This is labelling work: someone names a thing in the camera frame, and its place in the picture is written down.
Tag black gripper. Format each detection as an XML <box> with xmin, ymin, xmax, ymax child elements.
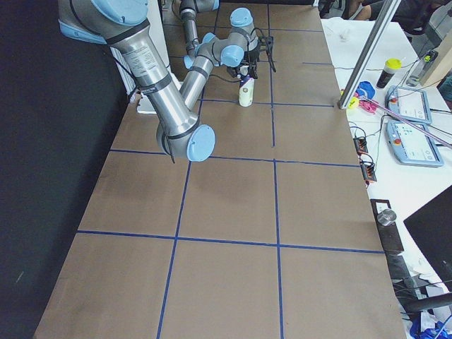
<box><xmin>245</xmin><ymin>36</ymin><xmax>275</xmax><ymax>69</ymax></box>
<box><xmin>227</xmin><ymin>65</ymin><xmax>258</xmax><ymax>79</ymax></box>

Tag drink cup with yellow lid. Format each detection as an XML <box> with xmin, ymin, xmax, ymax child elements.
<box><xmin>376</xmin><ymin>58</ymin><xmax>402</xmax><ymax>89</ymax></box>

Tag small metal cup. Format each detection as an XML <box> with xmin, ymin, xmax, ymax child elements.
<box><xmin>376</xmin><ymin>208</ymin><xmax>397</xmax><ymax>226</ymax></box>

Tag black power strip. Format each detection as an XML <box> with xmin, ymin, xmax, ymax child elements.
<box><xmin>353</xmin><ymin>136</ymin><xmax>377</xmax><ymax>186</ymax></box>

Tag blue teach pendant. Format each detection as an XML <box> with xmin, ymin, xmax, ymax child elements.
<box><xmin>386</xmin><ymin>85</ymin><xmax>432</xmax><ymax>124</ymax></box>
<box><xmin>386</xmin><ymin>120</ymin><xmax>444</xmax><ymax>167</ymax></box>

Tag aluminium frame post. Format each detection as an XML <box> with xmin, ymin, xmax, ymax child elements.
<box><xmin>338</xmin><ymin>0</ymin><xmax>400</xmax><ymax>109</ymax></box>

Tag green handled reacher stick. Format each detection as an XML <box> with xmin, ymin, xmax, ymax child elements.
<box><xmin>356</xmin><ymin>91</ymin><xmax>452</xmax><ymax>148</ymax></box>

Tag pink and blue cloth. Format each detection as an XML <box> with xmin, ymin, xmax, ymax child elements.
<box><xmin>355</xmin><ymin>81</ymin><xmax>378</xmax><ymax>114</ymax></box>

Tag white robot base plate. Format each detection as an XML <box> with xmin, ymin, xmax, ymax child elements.
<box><xmin>137</xmin><ymin>96</ymin><xmax>156</xmax><ymax>114</ymax></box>

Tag yellow tennis balls by cloth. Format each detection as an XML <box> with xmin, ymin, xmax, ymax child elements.
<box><xmin>346</xmin><ymin>92</ymin><xmax>359</xmax><ymax>109</ymax></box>

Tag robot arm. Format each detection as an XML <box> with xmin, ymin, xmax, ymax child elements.
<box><xmin>58</xmin><ymin>1</ymin><xmax>273</xmax><ymax>162</ymax></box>
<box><xmin>179</xmin><ymin>1</ymin><xmax>254</xmax><ymax>71</ymax></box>

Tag clear tennis ball can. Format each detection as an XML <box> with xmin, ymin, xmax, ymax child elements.
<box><xmin>239</xmin><ymin>75</ymin><xmax>254</xmax><ymax>107</ymax></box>

